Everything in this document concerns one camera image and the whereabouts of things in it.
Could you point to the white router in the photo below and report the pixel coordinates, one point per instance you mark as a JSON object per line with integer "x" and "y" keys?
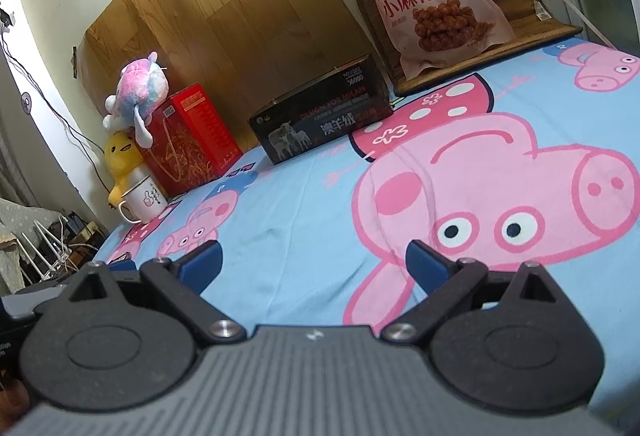
{"x": 47, "y": 241}

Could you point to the white mug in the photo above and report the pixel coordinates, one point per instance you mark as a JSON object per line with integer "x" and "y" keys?
{"x": 147, "y": 201}

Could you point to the red cardboard box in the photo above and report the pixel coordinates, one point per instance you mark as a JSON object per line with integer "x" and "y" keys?
{"x": 195, "y": 140}

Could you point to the dotted grey cloth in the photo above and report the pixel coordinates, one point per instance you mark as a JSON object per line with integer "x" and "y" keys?
{"x": 20, "y": 216}

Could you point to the pink and blue plush toy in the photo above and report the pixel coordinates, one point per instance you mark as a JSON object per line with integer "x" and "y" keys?
{"x": 137, "y": 85}

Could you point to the large fried dough snack bag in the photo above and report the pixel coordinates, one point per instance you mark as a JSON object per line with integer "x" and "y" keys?
{"x": 435, "y": 15}

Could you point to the black cardboard box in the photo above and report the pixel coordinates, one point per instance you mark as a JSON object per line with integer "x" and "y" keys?
{"x": 325, "y": 115}

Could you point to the yellow plush toy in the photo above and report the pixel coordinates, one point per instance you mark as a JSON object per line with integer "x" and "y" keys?
{"x": 120, "y": 155}

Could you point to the cartoon pig printed bedsheet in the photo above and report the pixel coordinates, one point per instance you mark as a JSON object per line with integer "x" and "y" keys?
{"x": 310, "y": 216}

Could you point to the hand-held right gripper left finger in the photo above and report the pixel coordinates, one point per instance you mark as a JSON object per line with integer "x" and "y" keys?
{"x": 205, "y": 261}

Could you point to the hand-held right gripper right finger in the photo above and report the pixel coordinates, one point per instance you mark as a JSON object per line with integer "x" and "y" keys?
{"x": 425, "y": 266}

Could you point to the wooden board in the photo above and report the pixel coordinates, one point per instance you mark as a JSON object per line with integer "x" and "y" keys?
{"x": 225, "y": 15}

